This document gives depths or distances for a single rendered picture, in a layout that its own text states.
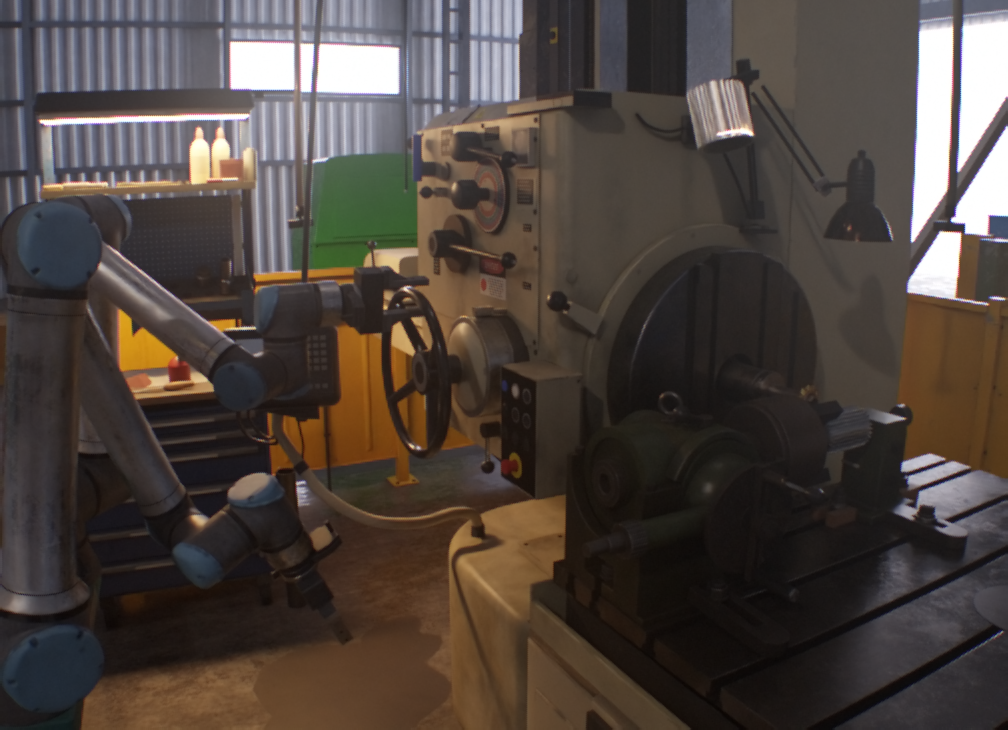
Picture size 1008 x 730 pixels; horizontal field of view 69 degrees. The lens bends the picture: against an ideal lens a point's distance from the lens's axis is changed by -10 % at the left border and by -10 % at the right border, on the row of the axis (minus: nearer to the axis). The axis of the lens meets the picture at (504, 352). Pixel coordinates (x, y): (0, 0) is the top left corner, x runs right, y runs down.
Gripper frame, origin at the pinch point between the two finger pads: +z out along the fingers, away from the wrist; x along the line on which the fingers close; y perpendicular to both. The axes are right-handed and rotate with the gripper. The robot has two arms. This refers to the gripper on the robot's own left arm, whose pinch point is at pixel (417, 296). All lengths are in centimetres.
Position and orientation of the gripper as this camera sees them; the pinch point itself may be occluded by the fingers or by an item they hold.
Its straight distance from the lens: 171.2
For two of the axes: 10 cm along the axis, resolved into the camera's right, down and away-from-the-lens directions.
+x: -0.9, 9.2, 3.7
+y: -4.5, -3.7, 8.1
